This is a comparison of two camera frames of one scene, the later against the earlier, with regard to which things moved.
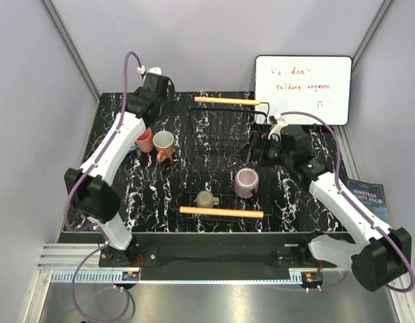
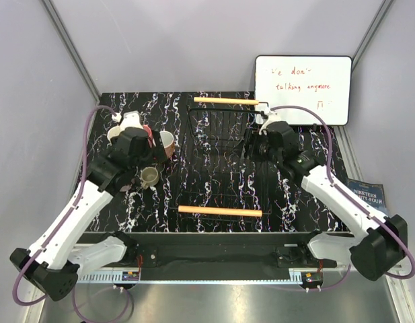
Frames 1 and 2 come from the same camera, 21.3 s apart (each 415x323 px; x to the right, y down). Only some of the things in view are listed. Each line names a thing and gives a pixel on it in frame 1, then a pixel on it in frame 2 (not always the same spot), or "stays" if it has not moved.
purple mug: [245, 180] → [126, 188]
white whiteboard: [320, 85] stays
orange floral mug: [163, 141] stays
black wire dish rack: [214, 145] stays
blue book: [371, 195] stays
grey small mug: [206, 199] → [149, 176]
